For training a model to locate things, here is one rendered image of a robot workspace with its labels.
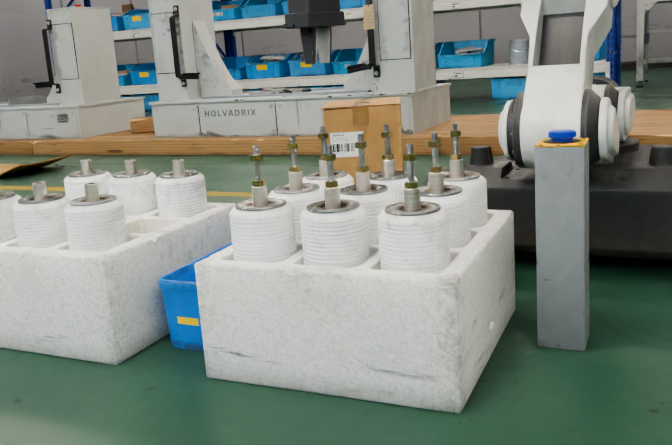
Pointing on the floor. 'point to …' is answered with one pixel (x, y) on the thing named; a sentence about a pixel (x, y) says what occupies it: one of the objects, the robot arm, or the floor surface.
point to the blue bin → (183, 305)
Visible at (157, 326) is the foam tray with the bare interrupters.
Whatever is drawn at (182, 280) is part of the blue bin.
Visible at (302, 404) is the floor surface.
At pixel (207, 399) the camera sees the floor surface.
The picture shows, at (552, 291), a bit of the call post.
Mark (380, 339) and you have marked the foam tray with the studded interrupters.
